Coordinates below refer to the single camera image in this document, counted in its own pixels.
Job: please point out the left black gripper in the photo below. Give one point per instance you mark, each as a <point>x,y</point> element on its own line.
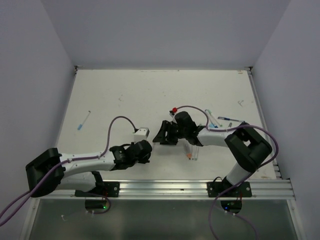
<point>144,159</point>

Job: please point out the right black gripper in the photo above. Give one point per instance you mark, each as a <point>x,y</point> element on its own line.
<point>160,136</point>

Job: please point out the orange highlighter marker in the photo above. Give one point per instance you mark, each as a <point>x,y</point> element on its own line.
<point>188,151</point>

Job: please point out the purple capped white pen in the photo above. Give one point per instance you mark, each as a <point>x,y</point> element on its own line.
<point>193,152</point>

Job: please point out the green white pen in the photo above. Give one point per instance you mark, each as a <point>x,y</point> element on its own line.
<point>196,153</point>

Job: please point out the light blue capped pen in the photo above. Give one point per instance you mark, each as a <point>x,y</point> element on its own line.
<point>84,121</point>

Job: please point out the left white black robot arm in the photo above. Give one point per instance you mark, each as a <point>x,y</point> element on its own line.
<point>53,170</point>

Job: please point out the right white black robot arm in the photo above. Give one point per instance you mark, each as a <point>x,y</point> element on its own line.
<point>247,146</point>

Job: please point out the blue ballpoint pen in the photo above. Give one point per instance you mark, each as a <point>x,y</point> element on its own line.
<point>230,119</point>

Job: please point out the blue capped white marker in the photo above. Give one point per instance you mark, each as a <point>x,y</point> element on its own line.
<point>211,120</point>

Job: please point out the green capped white marker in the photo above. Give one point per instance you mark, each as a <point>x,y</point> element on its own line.
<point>215,119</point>

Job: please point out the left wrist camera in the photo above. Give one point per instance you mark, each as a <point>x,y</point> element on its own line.
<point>141,134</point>

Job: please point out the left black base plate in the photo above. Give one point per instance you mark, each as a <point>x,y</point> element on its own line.
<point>108,189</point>

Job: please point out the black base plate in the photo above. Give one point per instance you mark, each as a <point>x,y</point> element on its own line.
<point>228,188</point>
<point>108,189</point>

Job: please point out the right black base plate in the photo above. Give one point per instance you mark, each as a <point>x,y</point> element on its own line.
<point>228,188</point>

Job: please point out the aluminium rail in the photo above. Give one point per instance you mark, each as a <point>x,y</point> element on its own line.
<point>197,190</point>

